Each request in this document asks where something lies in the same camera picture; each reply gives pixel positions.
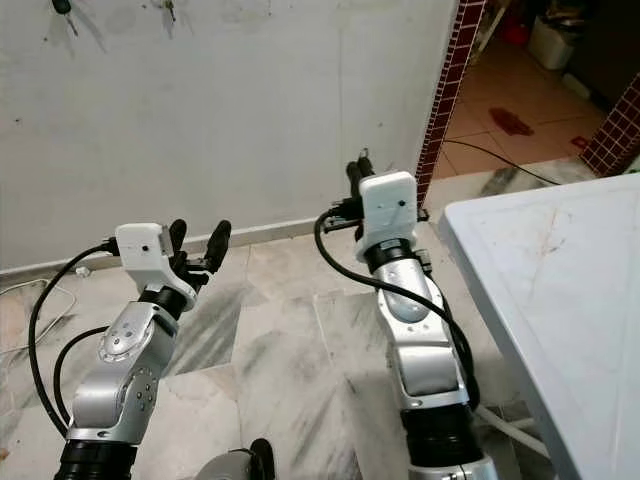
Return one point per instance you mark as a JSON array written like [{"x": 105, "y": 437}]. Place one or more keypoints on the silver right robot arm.
[{"x": 425, "y": 340}]

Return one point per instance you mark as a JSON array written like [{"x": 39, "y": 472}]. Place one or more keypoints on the white plastic bin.
[{"x": 553, "y": 45}]

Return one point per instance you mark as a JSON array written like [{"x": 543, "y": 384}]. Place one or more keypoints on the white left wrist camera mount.
[{"x": 140, "y": 245}]

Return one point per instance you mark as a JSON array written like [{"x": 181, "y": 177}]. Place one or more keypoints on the maroon tiled low wall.
[{"x": 615, "y": 135}]

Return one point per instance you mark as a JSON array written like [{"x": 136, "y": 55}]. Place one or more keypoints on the black headed key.
[{"x": 63, "y": 6}]

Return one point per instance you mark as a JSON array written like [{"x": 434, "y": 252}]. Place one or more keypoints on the grey robot leg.
[{"x": 245, "y": 462}]

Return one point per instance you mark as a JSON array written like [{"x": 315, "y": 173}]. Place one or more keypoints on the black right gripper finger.
[
  {"x": 354, "y": 178},
  {"x": 367, "y": 165}
]

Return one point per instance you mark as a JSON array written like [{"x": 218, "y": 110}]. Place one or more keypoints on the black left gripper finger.
[
  {"x": 177, "y": 235},
  {"x": 220, "y": 242}
]

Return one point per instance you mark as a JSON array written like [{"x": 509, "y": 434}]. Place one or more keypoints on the maroon tiled door pillar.
[{"x": 450, "y": 90}]

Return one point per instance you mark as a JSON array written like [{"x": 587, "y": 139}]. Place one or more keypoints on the white plastic table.
[{"x": 560, "y": 300}]

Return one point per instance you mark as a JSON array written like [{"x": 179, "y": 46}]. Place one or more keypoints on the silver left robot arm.
[{"x": 120, "y": 370}]

